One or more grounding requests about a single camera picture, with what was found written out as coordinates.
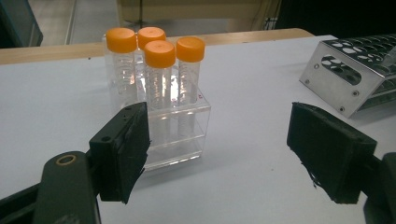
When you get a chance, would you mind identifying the thin black stand pole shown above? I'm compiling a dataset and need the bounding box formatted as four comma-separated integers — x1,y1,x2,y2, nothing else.
124,0,151,26

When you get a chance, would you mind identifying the dark curtain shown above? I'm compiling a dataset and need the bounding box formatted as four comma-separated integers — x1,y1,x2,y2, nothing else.
275,0,396,39

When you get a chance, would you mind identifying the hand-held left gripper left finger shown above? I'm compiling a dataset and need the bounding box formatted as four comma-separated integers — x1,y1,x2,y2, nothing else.
89,101,151,205

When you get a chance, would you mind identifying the clear acrylic tube rack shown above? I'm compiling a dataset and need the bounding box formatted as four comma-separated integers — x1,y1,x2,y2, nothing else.
103,34,212,172

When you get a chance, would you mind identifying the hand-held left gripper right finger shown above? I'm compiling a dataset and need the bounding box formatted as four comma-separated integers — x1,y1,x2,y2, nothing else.
286,101,378,205

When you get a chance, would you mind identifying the dark cabinet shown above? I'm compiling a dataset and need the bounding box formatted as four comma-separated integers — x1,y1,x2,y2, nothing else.
0,0,44,49

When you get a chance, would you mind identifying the orange-capped clear tube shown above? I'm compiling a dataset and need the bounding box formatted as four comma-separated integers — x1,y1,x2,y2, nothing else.
136,26,167,78
176,35,206,141
105,27,138,105
143,39,177,148

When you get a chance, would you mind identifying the metal tube rack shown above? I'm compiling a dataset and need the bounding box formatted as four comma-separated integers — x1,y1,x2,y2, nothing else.
299,33,396,119

